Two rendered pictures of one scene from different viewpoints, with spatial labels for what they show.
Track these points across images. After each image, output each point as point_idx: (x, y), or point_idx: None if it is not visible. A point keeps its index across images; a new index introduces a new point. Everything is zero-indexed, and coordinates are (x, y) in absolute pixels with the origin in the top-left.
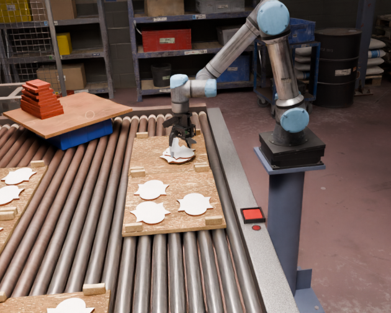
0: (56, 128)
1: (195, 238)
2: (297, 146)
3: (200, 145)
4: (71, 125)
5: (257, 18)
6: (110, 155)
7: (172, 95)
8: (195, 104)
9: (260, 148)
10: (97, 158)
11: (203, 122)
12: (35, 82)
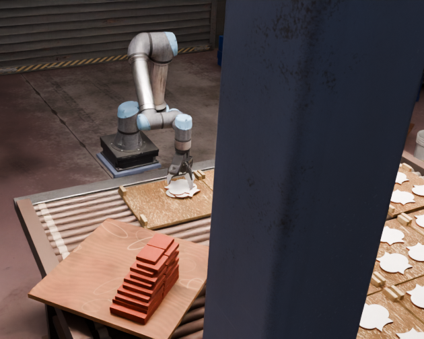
0: (201, 251)
1: None
2: (145, 139)
3: (148, 185)
4: (186, 243)
5: (172, 48)
6: (190, 237)
7: (190, 134)
8: (23, 206)
9: (123, 167)
10: (202, 241)
11: (73, 198)
12: (154, 249)
